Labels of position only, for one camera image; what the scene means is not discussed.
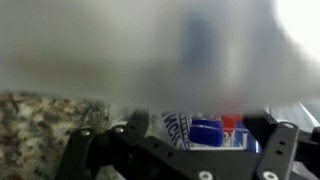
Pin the clear plastic bag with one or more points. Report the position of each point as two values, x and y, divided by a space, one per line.
218 56

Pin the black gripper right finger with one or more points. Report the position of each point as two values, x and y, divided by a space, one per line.
283 143

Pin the bottle with blue label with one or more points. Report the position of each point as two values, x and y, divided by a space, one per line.
195 131

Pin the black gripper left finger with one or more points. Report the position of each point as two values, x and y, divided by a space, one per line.
136 156

